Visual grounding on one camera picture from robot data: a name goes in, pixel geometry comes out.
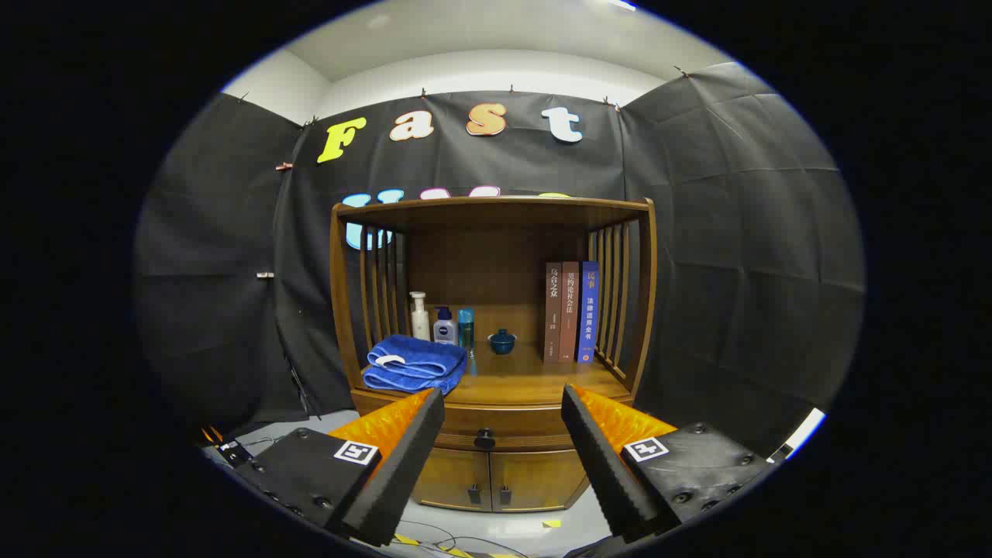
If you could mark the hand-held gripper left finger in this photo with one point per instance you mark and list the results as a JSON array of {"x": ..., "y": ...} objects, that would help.
[{"x": 403, "y": 473}]

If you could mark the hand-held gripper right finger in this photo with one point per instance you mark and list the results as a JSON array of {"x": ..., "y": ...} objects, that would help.
[{"x": 604, "y": 473}]

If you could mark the wooden drawer with black knob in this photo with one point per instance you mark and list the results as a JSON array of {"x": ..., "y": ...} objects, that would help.
[{"x": 511, "y": 418}]

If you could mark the wooden countertop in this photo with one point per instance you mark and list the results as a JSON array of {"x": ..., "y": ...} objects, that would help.
[{"x": 527, "y": 372}]

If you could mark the wooden cabinet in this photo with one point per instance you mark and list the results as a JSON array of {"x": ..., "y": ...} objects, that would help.
[{"x": 496, "y": 232}]

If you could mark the folded blue towel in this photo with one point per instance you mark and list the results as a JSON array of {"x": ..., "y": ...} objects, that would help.
[{"x": 415, "y": 364}]

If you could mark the white lotion bottle blue cap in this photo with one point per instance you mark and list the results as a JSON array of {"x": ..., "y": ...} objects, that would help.
[{"x": 444, "y": 329}]

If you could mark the white pump bottle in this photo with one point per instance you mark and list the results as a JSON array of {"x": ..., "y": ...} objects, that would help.
[{"x": 419, "y": 322}]

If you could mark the blue book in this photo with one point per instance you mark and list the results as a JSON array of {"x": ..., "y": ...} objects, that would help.
[{"x": 589, "y": 318}]

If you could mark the clear teal bottle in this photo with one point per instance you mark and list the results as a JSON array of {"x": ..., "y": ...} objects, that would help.
[{"x": 466, "y": 329}]

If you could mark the reddish brown book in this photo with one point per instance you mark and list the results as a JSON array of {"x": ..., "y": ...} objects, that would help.
[{"x": 569, "y": 318}]

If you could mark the dark blue lidded teacup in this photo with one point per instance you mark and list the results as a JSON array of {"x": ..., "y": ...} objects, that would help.
[{"x": 502, "y": 342}]

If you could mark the dark brown book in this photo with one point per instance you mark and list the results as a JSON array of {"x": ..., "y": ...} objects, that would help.
[{"x": 552, "y": 318}]

